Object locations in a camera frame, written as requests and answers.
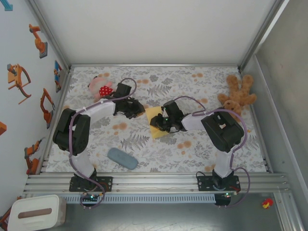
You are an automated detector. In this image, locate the pink plush toy red dress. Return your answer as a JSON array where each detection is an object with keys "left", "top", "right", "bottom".
[{"left": 88, "top": 76, "right": 118, "bottom": 103}]

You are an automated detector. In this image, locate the small red yellow toy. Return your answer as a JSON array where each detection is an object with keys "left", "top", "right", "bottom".
[{"left": 261, "top": 198, "right": 274, "bottom": 210}]

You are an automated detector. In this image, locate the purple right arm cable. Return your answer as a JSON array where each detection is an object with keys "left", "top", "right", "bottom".
[{"left": 166, "top": 95, "right": 252, "bottom": 209}]

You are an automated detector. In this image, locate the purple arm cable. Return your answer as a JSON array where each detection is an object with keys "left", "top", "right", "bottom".
[
  {"left": 68, "top": 77, "right": 138, "bottom": 210},
  {"left": 166, "top": 95, "right": 252, "bottom": 209}
]

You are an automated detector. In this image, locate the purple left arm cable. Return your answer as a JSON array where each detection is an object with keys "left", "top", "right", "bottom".
[{"left": 68, "top": 77, "right": 138, "bottom": 210}]

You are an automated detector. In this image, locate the aluminium side rail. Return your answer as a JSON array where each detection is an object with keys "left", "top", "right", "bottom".
[
  {"left": 249, "top": 103, "right": 274, "bottom": 174},
  {"left": 36, "top": 68, "right": 74, "bottom": 174}
]

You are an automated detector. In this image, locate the blue wall sticker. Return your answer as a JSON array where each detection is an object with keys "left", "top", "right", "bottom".
[{"left": 0, "top": 0, "right": 14, "bottom": 12}]

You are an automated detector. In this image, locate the white tissue box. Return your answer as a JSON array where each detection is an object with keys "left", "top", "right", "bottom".
[{"left": 6, "top": 194, "right": 67, "bottom": 231}]

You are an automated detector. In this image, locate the floral patterned tablecloth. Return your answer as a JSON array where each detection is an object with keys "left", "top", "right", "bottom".
[{"left": 45, "top": 65, "right": 268, "bottom": 173}]

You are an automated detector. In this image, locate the aluminium back rail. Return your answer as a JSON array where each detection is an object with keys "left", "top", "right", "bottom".
[{"left": 69, "top": 63, "right": 241, "bottom": 68}]

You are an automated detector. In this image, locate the white slotted cable duct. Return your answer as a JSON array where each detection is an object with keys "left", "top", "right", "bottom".
[{"left": 59, "top": 194, "right": 216, "bottom": 204}]

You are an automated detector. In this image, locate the aluminium front rail beam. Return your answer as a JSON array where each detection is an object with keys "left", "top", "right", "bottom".
[{"left": 23, "top": 172, "right": 292, "bottom": 193}]

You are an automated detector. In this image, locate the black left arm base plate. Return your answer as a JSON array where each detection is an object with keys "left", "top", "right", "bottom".
[{"left": 69, "top": 176, "right": 113, "bottom": 193}]

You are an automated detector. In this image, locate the yellow cloth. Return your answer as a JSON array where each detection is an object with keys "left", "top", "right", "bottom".
[{"left": 145, "top": 105, "right": 169, "bottom": 140}]

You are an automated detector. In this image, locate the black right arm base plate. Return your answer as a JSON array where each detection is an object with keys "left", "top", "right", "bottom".
[{"left": 197, "top": 175, "right": 241, "bottom": 192}]

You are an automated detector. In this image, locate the brown teddy bear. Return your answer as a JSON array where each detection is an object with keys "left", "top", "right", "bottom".
[{"left": 217, "top": 74, "right": 257, "bottom": 116}]

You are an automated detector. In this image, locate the blue-grey glasses case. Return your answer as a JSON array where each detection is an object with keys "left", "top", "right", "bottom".
[{"left": 107, "top": 147, "right": 139, "bottom": 171}]

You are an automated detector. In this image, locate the aluminium frame post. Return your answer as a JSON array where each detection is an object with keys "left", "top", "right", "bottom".
[
  {"left": 237, "top": 0, "right": 291, "bottom": 72},
  {"left": 25, "top": 0, "right": 73, "bottom": 73}
]

